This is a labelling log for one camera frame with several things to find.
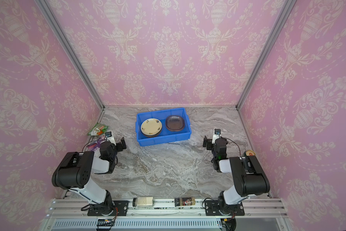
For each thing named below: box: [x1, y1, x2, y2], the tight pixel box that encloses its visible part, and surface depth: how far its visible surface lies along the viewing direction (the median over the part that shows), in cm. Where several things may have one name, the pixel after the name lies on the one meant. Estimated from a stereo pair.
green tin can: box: [243, 149, 256, 157], surface depth 84 cm
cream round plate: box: [140, 117, 163, 138], surface depth 105 cm
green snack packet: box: [87, 123, 109, 137], surface depth 107 cm
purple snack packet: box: [86, 135, 106, 152], surface depth 97 cm
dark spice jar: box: [174, 197, 196, 207], surface depth 75 cm
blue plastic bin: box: [135, 107, 192, 147], surface depth 105 cm
